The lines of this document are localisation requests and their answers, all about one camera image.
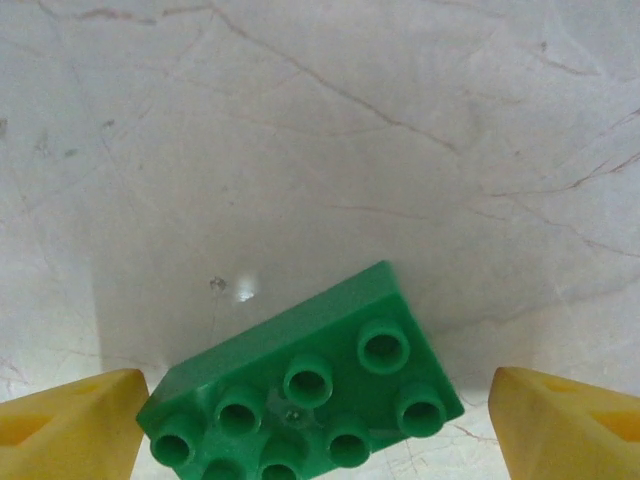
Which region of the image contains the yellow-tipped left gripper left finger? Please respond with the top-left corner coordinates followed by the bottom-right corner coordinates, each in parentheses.
top-left (0, 368), bottom-right (151, 480)

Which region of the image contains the green eight-stud lego brick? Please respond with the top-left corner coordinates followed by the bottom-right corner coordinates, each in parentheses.
top-left (135, 259), bottom-right (466, 480)

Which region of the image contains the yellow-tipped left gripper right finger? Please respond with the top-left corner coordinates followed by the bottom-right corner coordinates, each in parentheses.
top-left (488, 366), bottom-right (640, 480)

